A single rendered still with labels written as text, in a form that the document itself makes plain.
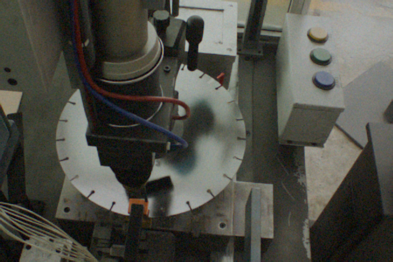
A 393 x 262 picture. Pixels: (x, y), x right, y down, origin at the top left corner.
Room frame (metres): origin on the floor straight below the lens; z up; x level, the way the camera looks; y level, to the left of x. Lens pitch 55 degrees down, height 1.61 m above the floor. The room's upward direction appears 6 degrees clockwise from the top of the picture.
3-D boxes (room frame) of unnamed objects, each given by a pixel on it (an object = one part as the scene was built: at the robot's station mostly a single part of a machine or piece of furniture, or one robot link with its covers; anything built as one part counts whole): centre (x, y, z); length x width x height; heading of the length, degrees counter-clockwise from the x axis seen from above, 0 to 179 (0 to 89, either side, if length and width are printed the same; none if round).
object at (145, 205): (0.26, 0.07, 0.95); 0.10 x 0.03 x 0.07; 1
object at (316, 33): (0.80, -0.26, 0.90); 0.04 x 0.04 x 0.02
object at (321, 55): (0.73, -0.26, 0.90); 0.04 x 0.04 x 0.02
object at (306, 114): (0.73, -0.24, 0.82); 0.28 x 0.11 x 0.15; 1
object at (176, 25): (0.38, 0.05, 1.17); 0.06 x 0.05 x 0.20; 172
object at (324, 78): (0.66, -0.26, 0.90); 0.04 x 0.04 x 0.02
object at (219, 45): (0.79, 0.02, 0.82); 0.18 x 0.18 x 0.15; 1
